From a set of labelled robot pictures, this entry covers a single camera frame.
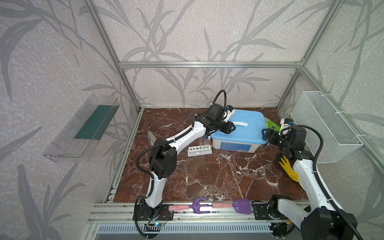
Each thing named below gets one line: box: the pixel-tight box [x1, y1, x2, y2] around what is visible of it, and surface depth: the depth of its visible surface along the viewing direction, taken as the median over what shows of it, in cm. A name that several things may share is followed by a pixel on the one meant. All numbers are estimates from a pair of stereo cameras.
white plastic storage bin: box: [212, 138, 263, 153], surface depth 91 cm
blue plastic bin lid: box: [210, 109, 268, 145], surface depth 88 cm
